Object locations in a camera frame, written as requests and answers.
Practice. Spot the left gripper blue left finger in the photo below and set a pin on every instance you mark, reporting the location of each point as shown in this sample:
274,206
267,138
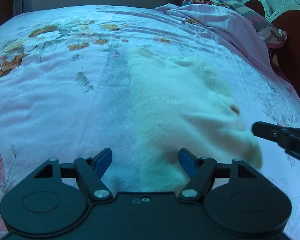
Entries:
89,174

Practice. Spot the colourful patterned pillow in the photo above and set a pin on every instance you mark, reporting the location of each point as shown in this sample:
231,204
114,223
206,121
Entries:
240,12

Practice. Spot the dark red headboard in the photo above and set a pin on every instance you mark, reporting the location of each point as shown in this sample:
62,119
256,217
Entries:
285,61

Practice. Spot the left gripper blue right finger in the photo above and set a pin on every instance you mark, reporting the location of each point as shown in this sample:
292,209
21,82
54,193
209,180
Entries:
200,172

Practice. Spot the pink floral bed sheet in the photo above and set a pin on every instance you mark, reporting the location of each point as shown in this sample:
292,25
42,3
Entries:
65,87

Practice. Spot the cream knit sweater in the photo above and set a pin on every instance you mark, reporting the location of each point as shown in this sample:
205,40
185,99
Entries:
181,102

